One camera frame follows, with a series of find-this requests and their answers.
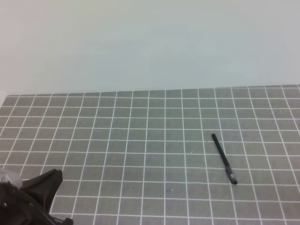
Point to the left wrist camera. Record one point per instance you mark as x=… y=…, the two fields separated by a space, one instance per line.
x=11 y=177

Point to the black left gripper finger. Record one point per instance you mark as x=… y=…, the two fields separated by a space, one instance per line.
x=44 y=187

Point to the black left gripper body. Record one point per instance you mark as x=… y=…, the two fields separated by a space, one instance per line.
x=27 y=206

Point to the black pen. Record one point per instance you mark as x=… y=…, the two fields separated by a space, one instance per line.
x=221 y=152

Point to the grey grid tablecloth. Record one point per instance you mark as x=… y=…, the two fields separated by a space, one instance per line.
x=148 y=157

